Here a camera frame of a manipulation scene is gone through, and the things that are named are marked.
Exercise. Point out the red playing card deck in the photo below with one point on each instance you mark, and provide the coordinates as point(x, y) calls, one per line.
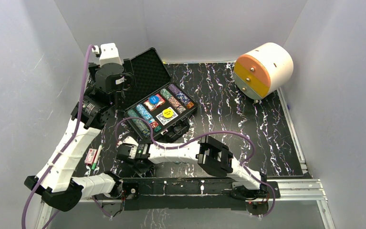
point(159, 96)

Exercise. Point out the blue small blind button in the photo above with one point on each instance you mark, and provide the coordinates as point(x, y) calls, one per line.
point(154, 100)

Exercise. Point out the pale green chip stack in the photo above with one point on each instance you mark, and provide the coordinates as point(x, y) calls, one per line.
point(142, 126)

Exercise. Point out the orange blue chip stack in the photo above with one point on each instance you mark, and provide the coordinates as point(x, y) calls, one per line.
point(176, 104)

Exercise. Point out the light blue chip stack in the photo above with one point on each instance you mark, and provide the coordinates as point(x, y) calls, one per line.
point(148, 117)

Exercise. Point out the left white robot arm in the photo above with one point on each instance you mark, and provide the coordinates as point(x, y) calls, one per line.
point(55, 182)

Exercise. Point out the yellow big blind button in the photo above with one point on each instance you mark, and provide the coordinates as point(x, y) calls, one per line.
point(168, 113)

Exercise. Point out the black poker set case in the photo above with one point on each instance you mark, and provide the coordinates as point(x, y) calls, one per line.
point(151, 76)

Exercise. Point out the triangular all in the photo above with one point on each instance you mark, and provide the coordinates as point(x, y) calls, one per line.
point(153, 107)

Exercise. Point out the purple and blue chip stack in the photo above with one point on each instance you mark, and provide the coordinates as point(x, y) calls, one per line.
point(181, 96)

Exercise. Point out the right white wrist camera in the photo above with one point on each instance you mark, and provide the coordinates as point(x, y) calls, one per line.
point(128, 140)

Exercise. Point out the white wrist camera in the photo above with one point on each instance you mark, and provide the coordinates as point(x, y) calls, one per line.
point(107, 53)
point(128, 140)

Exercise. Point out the white cylindrical drawer unit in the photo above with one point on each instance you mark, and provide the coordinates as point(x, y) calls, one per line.
point(263, 70)

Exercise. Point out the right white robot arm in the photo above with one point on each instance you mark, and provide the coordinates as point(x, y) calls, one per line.
point(214, 157)

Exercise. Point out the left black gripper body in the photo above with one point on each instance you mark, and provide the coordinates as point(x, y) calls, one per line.
point(127, 81)

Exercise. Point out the red white small box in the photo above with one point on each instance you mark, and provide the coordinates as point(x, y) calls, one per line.
point(90, 157)

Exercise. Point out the blue playing card deck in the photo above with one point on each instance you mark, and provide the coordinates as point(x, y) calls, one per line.
point(165, 121)

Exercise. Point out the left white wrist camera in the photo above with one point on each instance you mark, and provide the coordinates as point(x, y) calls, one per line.
point(107, 53)

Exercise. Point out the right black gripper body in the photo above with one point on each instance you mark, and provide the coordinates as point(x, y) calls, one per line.
point(139, 170)

